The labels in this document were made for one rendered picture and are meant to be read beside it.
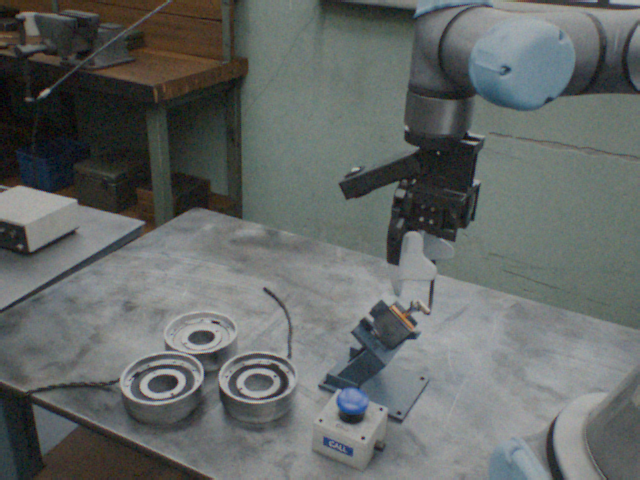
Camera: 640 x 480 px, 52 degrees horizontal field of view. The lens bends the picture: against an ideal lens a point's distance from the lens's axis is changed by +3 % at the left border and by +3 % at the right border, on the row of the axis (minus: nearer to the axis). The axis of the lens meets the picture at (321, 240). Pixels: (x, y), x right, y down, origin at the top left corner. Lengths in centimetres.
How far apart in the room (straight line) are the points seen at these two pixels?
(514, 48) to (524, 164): 175
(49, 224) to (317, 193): 133
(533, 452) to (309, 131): 212
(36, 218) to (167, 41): 134
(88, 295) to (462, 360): 62
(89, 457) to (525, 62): 94
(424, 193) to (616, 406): 33
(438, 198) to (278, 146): 197
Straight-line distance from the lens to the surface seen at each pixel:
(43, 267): 152
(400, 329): 85
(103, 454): 122
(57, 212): 159
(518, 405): 96
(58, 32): 234
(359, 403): 79
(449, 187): 74
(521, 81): 59
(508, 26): 60
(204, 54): 263
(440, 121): 70
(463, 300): 116
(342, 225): 264
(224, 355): 94
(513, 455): 57
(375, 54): 239
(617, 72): 67
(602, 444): 52
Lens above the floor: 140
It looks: 27 degrees down
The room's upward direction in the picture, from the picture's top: 3 degrees clockwise
